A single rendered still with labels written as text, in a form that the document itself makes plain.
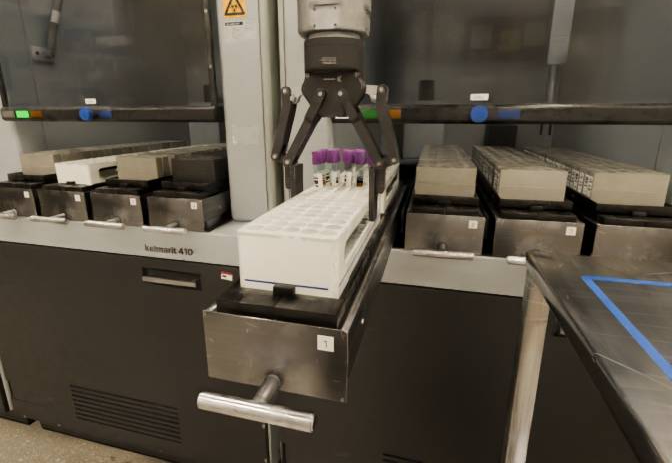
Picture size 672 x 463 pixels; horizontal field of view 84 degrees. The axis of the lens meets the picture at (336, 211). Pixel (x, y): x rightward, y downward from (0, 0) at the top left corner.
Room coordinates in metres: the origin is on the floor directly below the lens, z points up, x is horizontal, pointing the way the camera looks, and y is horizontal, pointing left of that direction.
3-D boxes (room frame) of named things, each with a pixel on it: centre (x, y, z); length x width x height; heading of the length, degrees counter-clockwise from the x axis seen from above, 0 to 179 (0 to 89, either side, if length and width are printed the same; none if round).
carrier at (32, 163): (0.98, 0.77, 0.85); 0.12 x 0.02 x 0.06; 76
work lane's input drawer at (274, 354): (0.60, -0.02, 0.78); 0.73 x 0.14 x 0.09; 166
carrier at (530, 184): (0.69, -0.36, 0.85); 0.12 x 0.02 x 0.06; 75
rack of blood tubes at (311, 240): (0.47, 0.01, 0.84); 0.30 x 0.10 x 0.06; 166
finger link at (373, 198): (0.49, -0.05, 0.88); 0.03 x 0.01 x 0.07; 166
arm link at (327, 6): (0.50, 0.00, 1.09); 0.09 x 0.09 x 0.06
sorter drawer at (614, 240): (0.87, -0.57, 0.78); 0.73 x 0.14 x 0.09; 166
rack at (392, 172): (0.77, -0.07, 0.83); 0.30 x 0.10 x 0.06; 166
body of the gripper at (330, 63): (0.50, 0.00, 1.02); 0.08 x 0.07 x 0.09; 76
